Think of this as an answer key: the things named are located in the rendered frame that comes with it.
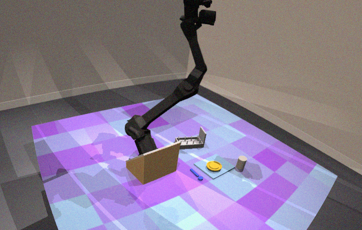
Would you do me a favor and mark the grey dish rack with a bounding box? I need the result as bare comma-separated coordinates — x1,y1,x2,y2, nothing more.
175,127,206,149

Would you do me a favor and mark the light blue flat square mat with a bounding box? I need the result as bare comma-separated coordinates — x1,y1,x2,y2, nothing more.
194,154,235,179

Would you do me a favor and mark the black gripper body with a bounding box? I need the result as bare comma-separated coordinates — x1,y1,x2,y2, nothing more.
183,0,200,11

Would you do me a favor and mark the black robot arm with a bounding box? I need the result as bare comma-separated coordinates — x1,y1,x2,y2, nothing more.
125,9,216,156

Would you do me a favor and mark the beige cylinder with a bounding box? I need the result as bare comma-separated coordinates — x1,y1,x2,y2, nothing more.
236,155,247,169

